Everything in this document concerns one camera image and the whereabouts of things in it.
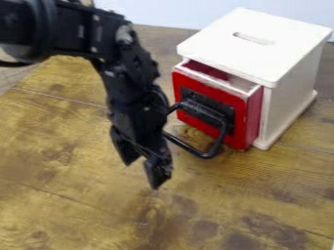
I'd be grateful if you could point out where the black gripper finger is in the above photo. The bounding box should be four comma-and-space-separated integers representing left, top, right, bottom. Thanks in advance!
143, 154, 174, 189
109, 125, 140, 166

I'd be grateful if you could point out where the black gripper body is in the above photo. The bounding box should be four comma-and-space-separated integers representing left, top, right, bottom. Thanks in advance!
101, 64, 172, 160

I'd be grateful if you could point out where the red drawer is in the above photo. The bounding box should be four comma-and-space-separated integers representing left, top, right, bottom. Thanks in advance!
172, 60, 263, 150

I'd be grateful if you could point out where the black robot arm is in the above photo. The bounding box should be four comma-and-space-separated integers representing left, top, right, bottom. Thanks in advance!
0, 0, 172, 189

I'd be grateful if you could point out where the white wooden cabinet box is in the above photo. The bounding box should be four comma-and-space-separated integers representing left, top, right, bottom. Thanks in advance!
176, 8, 333, 149

